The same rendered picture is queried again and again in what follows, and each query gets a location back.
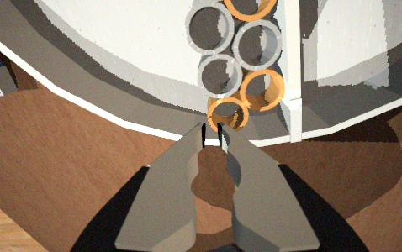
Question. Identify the bronze bushing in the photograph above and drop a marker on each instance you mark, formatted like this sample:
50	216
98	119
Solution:
236	121
267	99
263	9

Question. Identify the grey metal ring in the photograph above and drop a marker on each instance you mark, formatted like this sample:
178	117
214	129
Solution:
271	52
225	89
224	42

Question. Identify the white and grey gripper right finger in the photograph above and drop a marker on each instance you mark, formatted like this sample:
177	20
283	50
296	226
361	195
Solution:
274	210

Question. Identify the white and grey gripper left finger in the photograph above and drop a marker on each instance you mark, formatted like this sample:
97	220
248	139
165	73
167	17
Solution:
154	211

